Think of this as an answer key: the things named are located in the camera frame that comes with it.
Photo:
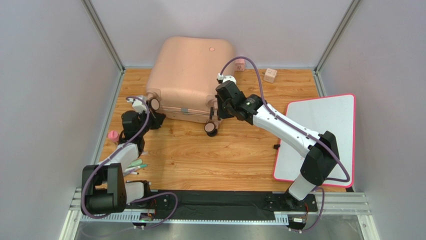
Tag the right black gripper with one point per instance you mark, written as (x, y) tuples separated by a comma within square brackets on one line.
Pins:
[(219, 109)]

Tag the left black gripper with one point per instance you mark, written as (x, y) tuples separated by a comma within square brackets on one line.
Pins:
[(158, 119)]

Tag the pink suitcase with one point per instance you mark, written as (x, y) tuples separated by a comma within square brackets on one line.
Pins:
[(182, 83)]

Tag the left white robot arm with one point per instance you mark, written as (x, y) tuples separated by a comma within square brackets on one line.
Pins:
[(104, 189)]

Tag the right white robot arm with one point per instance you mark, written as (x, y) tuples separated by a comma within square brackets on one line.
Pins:
[(319, 150)]

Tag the pink capped bottle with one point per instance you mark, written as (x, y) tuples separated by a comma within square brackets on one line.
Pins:
[(113, 136)]

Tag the green marker pens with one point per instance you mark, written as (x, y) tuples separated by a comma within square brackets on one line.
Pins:
[(134, 166)]

